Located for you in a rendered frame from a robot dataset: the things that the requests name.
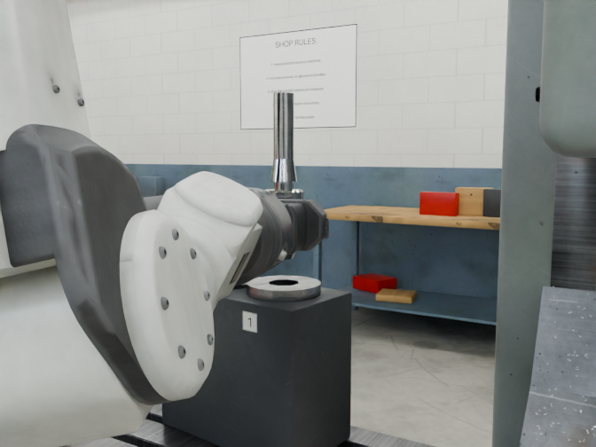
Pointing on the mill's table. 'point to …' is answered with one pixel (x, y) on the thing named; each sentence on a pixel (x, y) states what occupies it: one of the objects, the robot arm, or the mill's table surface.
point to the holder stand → (275, 368)
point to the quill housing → (568, 77)
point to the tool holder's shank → (283, 141)
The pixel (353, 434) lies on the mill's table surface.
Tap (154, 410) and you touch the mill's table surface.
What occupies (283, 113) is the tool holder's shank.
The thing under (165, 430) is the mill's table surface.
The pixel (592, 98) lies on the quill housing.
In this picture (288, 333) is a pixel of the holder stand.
